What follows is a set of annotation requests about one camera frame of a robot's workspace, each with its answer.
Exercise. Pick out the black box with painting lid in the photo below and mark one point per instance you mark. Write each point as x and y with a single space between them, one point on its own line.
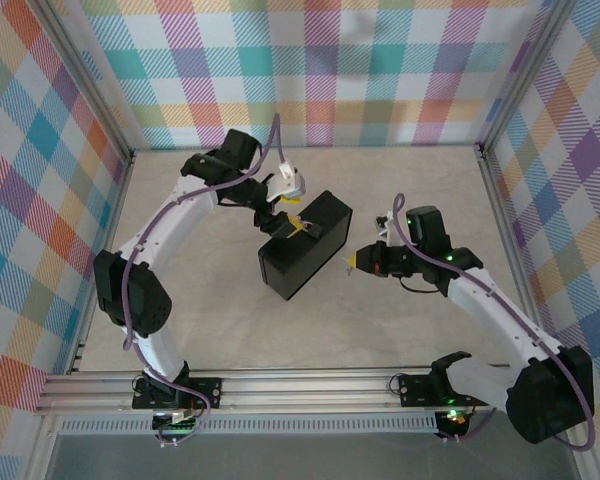
300 265

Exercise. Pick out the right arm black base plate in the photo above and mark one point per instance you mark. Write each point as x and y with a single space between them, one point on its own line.
415 390

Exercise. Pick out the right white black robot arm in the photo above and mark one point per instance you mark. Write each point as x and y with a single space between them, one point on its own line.
500 320

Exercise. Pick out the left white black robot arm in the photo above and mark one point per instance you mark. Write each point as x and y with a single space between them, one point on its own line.
180 220

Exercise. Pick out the small black padlock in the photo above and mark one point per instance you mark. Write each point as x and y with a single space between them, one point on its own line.
314 230

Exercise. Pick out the long aluminium mounting rail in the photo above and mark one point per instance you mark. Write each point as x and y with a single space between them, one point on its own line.
305 390

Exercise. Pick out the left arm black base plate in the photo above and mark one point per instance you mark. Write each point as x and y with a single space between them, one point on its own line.
210 392

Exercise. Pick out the small metal key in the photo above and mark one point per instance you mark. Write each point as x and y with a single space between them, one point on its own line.
348 270

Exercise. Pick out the aluminium table edge rail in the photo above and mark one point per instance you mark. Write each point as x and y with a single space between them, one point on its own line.
510 230
102 240

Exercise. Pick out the aluminium frame post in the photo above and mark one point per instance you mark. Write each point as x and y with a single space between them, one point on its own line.
525 75
85 80

